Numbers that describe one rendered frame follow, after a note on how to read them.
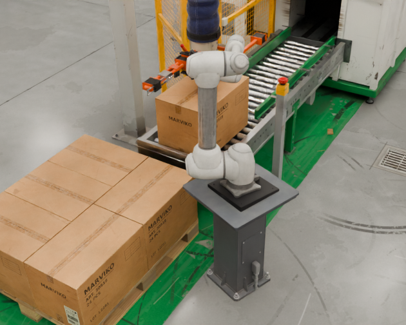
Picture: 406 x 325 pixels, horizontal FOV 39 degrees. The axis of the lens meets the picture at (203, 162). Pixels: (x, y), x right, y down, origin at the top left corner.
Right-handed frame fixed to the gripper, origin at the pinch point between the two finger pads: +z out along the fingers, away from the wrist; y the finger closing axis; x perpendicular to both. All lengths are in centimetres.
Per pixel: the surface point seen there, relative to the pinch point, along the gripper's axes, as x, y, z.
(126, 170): -38, 70, 25
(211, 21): 21.8, -21.4, -9.0
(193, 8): 16.2, -30.0, 1.2
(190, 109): -4.8, 30.3, -7.6
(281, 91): 44, 28, -51
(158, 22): 113, 32, 99
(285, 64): 164, 71, -3
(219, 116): 14.0, 41.9, -18.8
